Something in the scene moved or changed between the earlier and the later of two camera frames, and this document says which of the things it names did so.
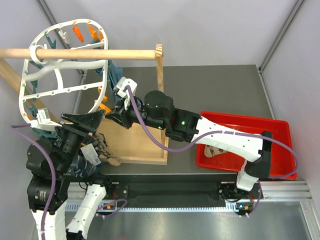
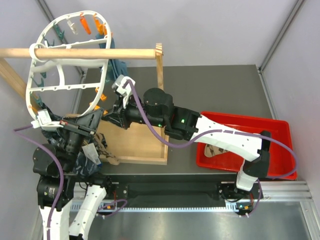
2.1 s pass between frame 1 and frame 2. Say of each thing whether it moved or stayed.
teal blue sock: moved
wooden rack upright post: stayed
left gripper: stayed
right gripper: stayed
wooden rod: stayed
